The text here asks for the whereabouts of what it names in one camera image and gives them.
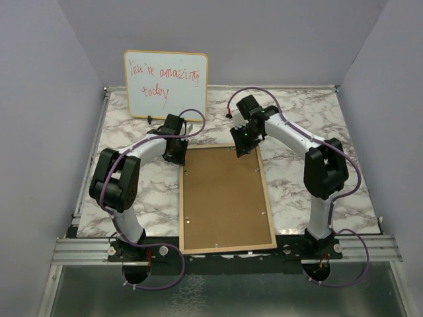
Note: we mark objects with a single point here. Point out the white dry-erase board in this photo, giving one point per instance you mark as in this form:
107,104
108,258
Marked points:
162,83

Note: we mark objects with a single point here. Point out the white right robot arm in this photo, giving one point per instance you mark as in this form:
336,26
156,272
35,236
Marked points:
325,170

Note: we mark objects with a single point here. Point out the blue picture frame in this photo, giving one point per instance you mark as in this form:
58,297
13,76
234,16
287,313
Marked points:
228,204

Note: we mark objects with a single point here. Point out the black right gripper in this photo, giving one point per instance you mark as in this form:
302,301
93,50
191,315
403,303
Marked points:
241,148

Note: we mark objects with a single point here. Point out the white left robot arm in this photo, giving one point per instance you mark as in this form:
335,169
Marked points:
115,180

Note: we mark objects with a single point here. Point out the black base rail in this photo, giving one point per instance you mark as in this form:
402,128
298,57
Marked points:
289,256

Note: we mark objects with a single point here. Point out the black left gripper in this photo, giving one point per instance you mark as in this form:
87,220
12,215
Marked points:
181,159

